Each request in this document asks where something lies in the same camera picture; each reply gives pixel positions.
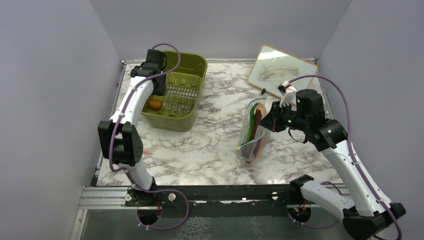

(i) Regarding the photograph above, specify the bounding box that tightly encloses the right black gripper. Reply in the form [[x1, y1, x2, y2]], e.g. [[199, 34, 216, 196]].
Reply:
[[258, 100, 309, 133]]

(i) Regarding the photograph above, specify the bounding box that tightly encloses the clear zip top bag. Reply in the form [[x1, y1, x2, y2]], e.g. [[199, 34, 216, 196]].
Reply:
[[237, 97, 270, 167]]

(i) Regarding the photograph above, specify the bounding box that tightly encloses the brown avocado pit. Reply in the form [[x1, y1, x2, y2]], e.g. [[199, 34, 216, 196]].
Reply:
[[147, 99, 163, 111]]

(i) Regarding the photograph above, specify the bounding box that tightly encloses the olive green plastic bin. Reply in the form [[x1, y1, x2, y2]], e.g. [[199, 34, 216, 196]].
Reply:
[[141, 52, 208, 132]]

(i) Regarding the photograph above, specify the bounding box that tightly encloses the red meat slice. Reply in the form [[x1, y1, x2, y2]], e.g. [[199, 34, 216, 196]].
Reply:
[[247, 103, 264, 142]]

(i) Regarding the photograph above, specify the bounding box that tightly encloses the orange squash slice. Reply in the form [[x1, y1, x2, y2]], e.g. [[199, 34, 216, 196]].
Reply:
[[245, 102, 268, 167]]

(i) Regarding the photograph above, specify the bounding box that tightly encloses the green chili pepper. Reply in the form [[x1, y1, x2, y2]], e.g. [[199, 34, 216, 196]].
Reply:
[[246, 102, 262, 143]]

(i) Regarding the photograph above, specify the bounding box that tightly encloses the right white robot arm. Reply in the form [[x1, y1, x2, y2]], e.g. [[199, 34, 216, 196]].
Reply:
[[259, 87, 406, 240]]

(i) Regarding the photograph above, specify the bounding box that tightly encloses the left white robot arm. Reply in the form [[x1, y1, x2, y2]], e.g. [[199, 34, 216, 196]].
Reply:
[[97, 49, 167, 206]]

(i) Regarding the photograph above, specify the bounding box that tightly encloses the wood framed whiteboard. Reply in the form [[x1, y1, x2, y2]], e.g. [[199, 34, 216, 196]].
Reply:
[[247, 44, 318, 97]]

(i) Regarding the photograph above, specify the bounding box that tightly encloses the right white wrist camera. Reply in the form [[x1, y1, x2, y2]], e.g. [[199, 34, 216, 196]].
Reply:
[[277, 80, 297, 107]]

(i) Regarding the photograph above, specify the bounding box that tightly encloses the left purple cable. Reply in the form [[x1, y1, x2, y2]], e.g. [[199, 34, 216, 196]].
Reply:
[[108, 43, 190, 231]]

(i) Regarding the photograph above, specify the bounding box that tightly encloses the purple cable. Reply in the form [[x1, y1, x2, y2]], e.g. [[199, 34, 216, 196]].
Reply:
[[108, 43, 190, 231], [289, 74, 403, 240]]

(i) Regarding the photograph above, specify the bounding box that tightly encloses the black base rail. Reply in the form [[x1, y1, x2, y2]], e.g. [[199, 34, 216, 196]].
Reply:
[[79, 177, 345, 220]]

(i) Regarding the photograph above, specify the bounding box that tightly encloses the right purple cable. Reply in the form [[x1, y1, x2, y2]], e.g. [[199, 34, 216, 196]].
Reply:
[[289, 74, 403, 240]]

